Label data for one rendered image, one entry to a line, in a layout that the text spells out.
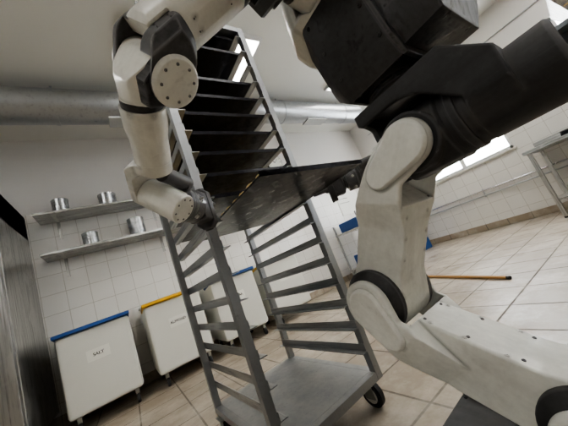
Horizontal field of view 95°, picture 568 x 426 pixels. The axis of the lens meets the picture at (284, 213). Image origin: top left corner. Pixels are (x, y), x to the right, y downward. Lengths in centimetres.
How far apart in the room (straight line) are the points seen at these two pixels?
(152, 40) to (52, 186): 359
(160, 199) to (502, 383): 70
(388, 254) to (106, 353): 261
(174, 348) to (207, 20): 271
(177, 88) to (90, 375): 266
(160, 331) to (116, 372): 42
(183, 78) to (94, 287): 325
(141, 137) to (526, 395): 74
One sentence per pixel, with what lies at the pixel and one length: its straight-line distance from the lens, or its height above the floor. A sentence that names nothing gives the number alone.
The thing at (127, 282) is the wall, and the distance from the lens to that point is 358.
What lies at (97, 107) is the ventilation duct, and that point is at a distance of 323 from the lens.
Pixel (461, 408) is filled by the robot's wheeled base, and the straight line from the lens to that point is 87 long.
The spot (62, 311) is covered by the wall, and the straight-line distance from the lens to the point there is 361.
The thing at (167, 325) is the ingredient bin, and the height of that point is 51.
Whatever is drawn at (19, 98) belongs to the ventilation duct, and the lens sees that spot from 327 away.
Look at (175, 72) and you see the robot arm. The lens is 46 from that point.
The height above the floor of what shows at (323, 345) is 24.
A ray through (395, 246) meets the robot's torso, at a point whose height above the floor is 60.
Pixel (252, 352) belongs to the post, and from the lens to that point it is 90.
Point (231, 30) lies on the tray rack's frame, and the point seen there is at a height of 179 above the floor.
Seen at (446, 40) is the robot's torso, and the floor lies 91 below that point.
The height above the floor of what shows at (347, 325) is 33.
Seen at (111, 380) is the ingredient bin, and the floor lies 27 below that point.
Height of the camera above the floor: 64
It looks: 11 degrees up
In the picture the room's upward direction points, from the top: 21 degrees counter-clockwise
